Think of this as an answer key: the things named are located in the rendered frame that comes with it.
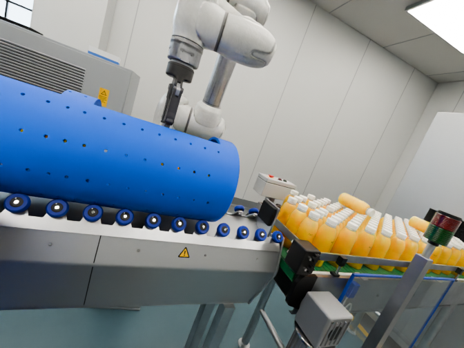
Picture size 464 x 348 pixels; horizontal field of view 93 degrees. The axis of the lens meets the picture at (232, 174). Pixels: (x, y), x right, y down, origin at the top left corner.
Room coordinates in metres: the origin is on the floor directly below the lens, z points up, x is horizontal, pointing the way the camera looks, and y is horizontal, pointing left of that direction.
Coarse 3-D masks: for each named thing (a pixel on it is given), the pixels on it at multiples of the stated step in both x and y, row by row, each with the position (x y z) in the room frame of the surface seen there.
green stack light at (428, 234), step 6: (432, 228) 0.71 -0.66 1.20; (438, 228) 0.69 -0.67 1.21; (426, 234) 0.71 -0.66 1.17; (432, 234) 0.70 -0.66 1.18; (438, 234) 0.69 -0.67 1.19; (444, 234) 0.68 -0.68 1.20; (450, 234) 0.68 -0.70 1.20; (432, 240) 0.69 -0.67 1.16; (438, 240) 0.68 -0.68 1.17; (444, 240) 0.68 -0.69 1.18; (450, 240) 0.69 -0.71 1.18
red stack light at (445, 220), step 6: (438, 216) 0.71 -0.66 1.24; (444, 216) 0.70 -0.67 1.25; (432, 222) 0.72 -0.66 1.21; (438, 222) 0.70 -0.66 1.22; (444, 222) 0.69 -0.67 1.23; (450, 222) 0.68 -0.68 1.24; (456, 222) 0.68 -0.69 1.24; (444, 228) 0.69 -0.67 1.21; (450, 228) 0.68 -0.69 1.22; (456, 228) 0.68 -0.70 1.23
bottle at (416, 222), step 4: (412, 220) 1.31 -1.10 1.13; (416, 220) 1.30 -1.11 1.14; (420, 220) 1.29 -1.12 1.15; (424, 220) 1.28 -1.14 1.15; (412, 224) 1.30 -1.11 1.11; (416, 224) 1.28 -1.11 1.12; (420, 224) 1.27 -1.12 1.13; (424, 224) 1.26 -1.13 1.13; (428, 224) 1.25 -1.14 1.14; (416, 228) 1.29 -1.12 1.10; (420, 228) 1.26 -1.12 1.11; (424, 228) 1.25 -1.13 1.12; (424, 232) 1.25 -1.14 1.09
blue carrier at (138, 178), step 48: (0, 96) 0.42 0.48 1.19; (48, 96) 0.48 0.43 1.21; (0, 144) 0.40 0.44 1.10; (48, 144) 0.44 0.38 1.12; (96, 144) 0.48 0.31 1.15; (144, 144) 0.53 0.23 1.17; (192, 144) 0.61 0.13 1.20; (48, 192) 0.46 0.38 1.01; (96, 192) 0.49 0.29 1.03; (144, 192) 0.53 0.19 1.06; (192, 192) 0.58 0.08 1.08
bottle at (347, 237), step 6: (348, 228) 0.86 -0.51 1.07; (342, 234) 0.85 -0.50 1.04; (348, 234) 0.84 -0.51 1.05; (354, 234) 0.84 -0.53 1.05; (336, 240) 0.86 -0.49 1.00; (342, 240) 0.84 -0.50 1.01; (348, 240) 0.83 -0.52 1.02; (354, 240) 0.84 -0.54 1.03; (336, 246) 0.85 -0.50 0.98; (342, 246) 0.84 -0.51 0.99; (348, 246) 0.83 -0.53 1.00; (330, 252) 0.87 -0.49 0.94; (336, 252) 0.84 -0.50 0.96; (342, 252) 0.83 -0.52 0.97; (348, 252) 0.84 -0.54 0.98; (336, 264) 0.83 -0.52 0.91
